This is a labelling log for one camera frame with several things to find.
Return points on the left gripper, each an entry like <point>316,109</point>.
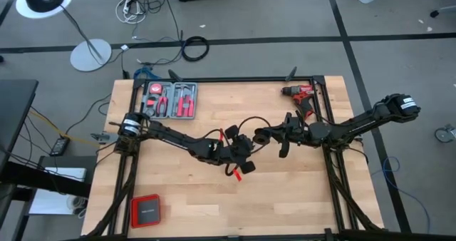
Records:
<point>242,150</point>

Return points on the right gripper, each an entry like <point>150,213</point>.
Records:
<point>294,132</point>

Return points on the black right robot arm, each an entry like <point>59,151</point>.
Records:
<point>356,125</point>

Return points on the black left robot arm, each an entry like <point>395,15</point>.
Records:
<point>178,139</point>

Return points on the grey tool kit case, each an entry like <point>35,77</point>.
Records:
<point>170,102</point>

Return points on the red tape measure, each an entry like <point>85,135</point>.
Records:
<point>155,88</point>

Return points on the red-rimmed black box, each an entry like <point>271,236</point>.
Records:
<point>146,212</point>

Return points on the grey caster wheel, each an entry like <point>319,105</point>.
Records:
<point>443,134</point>

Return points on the floor lamp with grey base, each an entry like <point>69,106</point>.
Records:
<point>90,55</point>

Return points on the black power adapter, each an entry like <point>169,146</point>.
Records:
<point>60,146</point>

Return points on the office chair base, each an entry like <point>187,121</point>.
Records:
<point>434,14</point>

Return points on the white box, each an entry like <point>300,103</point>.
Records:
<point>46,203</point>

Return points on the black stand beam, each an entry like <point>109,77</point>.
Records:
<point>35,178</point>

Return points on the black desk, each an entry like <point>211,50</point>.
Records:
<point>14,105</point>

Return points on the black pointed frame clamp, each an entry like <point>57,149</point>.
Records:
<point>174,76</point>
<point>291,74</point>

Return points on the black aluminium frame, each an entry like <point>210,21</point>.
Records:
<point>231,79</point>

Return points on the grey metal bracket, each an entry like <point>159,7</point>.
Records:
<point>100,138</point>

